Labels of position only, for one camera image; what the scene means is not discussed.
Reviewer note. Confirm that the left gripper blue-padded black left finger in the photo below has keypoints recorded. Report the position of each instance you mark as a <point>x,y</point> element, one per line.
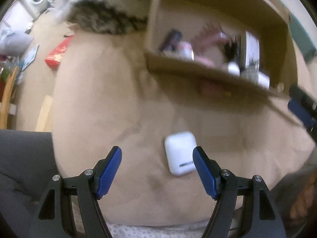
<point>54,215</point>

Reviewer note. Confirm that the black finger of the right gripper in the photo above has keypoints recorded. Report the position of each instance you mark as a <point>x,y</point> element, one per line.
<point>304,108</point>

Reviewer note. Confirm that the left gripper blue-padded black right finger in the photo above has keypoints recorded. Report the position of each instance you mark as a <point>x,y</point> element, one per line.
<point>259,218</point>

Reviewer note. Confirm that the white charger adapter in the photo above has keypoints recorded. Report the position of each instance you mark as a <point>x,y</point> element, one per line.
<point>257,77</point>

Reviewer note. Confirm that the white remote control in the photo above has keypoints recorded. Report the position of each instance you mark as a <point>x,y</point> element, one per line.
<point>250,51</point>

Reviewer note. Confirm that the small white bottle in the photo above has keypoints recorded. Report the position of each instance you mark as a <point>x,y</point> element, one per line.
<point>233,68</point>

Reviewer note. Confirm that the white earbuds case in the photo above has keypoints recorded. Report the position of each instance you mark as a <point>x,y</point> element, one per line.
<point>179,149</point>

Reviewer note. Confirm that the pink heart-shaped case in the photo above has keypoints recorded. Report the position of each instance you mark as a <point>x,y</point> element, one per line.
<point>205,61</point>

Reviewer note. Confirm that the white pill bottle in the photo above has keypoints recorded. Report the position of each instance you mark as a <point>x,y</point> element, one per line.
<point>184,49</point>

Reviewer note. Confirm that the black rectangular lighter box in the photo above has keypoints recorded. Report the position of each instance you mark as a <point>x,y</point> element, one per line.
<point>171,40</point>

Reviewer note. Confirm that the dark grey trouser leg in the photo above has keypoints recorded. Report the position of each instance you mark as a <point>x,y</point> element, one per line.
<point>27,166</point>

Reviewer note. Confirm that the teal cushion with orange stripe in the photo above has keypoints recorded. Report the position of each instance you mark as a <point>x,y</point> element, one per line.
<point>302,39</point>

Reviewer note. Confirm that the open cardboard box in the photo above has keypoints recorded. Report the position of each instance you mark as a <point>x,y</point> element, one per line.
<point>214,29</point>

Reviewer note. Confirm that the wooden chair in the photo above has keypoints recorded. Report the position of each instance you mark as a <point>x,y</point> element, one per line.
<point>5,104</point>

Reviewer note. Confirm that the red gift box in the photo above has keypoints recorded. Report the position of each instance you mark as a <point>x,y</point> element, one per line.
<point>54,58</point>

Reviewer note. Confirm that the blue white booklet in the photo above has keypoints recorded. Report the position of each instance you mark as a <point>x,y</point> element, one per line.
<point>30,57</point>

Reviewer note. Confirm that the grey stuffed bag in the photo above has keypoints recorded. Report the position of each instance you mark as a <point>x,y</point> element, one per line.
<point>14,43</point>

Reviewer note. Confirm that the fluffy black-white patterned blanket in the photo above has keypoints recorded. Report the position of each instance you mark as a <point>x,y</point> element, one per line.
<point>115,17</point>

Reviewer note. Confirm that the white washing machine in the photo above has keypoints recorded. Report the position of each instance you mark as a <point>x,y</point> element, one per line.
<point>35,7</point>

